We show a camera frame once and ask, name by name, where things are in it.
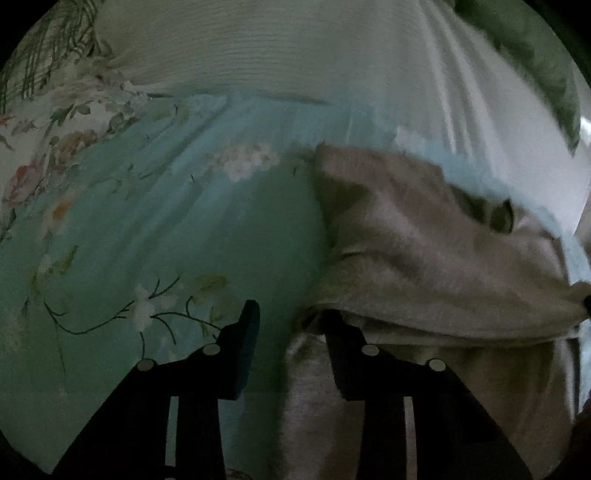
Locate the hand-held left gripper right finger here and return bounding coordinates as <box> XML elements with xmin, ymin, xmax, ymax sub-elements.
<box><xmin>322</xmin><ymin>309</ymin><xmax>533</xmax><ymax>480</ymax></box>

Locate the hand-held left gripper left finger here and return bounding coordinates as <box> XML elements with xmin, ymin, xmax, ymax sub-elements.
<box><xmin>52</xmin><ymin>299</ymin><xmax>261</xmax><ymax>480</ymax></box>

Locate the grey knit garment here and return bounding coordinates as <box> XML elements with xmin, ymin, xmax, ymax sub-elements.
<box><xmin>281</xmin><ymin>143</ymin><xmax>591</xmax><ymax>480</ymax></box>

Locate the teal floral bed sheet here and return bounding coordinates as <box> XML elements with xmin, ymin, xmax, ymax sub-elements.
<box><xmin>0</xmin><ymin>90</ymin><xmax>591</xmax><ymax>480</ymax></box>

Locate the white floral pillow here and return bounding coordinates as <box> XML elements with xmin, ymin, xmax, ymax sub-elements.
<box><xmin>0</xmin><ymin>58</ymin><xmax>155</xmax><ymax>243</ymax></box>

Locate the white striped pillow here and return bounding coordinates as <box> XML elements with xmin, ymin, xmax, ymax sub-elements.
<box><xmin>95</xmin><ymin>0</ymin><xmax>588</xmax><ymax>241</ymax></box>

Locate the green plaid blanket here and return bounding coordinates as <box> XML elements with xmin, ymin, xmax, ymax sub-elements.
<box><xmin>0</xmin><ymin>0</ymin><xmax>105</xmax><ymax>112</ymax></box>

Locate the green pillow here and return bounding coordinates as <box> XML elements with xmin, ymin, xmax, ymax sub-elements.
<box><xmin>455</xmin><ymin>0</ymin><xmax>583</xmax><ymax>157</ymax></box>

